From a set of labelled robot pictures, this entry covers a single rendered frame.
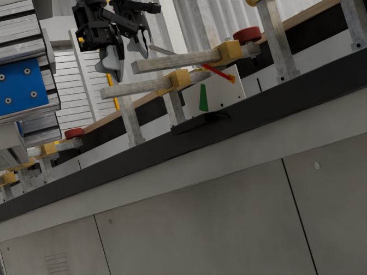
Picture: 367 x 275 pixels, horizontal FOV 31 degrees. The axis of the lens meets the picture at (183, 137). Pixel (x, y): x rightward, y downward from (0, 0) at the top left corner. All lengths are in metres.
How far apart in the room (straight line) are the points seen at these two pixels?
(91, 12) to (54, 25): 9.14
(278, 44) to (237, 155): 0.37
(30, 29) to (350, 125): 0.80
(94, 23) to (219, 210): 0.96
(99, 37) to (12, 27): 0.48
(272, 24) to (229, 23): 10.00
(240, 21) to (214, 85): 9.67
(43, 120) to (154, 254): 1.23
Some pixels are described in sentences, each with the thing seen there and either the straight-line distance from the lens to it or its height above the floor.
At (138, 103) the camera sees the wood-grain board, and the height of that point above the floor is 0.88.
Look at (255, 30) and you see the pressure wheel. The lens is 1.96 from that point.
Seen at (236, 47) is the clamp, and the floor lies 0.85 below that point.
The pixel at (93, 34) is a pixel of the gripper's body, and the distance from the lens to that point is 1.66.
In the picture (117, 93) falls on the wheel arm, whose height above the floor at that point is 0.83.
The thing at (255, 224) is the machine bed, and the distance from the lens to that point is 2.24.
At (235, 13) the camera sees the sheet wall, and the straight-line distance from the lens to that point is 11.63.
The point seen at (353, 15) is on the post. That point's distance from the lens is 1.57.
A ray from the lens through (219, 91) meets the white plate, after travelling 1.90.
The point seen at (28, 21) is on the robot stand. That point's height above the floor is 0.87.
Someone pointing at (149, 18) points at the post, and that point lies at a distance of 2.15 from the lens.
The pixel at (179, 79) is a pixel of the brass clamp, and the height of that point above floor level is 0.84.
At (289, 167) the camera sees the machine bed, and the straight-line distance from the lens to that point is 2.07.
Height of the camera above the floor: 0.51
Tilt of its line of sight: 4 degrees up
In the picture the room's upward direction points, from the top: 16 degrees counter-clockwise
